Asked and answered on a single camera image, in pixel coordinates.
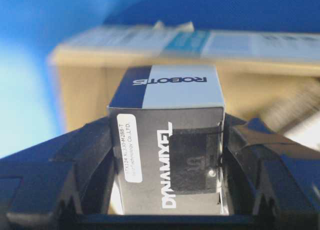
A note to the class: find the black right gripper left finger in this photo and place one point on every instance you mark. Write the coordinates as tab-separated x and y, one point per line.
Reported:
47	186

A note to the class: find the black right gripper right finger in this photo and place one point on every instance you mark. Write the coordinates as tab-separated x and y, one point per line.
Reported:
268	177

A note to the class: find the black white Dynamixel box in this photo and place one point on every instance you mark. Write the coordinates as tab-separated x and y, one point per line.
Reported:
167	124

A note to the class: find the brown cardboard box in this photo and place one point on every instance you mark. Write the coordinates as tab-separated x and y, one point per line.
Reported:
271	75

